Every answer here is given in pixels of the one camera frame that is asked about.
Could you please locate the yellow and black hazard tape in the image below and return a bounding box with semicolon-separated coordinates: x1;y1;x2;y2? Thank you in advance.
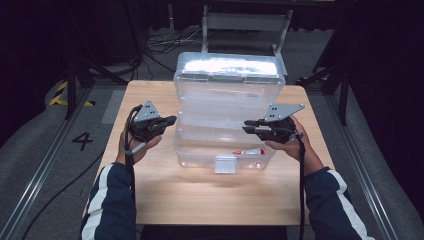
49;80;96;108

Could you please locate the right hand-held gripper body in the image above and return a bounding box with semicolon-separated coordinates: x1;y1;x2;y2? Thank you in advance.
264;103;305;144

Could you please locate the left hand-held gripper cable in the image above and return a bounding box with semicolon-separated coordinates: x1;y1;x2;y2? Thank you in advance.
121;104;148;204

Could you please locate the white and red ointment tube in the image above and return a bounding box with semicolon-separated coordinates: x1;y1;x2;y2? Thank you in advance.
232;148;267;156

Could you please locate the bundle of floor cables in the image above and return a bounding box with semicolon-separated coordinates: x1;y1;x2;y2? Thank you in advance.
143;26;204;79

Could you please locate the clear plastic storage box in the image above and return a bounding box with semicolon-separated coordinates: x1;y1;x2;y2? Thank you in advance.
172;51;287;175

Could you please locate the hand-held gripper cable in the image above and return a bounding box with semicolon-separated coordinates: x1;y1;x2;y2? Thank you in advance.
121;104;148;204
289;133;308;240

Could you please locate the grey metal desk frame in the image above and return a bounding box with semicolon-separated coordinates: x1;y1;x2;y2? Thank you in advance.
198;4;294;79

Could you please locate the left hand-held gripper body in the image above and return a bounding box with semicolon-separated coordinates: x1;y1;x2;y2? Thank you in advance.
129;99;162;143

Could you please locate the person's left hand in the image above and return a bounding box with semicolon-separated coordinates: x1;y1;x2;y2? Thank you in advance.
115;124;163;166

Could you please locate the black metal stand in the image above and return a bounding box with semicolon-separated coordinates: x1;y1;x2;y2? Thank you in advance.
296;33;351;127
64;0;129;120

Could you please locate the black floor cable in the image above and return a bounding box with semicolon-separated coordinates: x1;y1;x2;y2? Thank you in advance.
20;151;106;240

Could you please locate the metal floor rail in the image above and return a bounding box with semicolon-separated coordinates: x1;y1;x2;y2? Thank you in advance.
324;94;399;240
0;88;93;240

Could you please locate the right hand-held gripper cable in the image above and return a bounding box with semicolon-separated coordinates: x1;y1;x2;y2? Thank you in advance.
289;133;308;240

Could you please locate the person's right hand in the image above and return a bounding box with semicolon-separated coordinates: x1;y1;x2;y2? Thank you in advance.
265;116;324;177

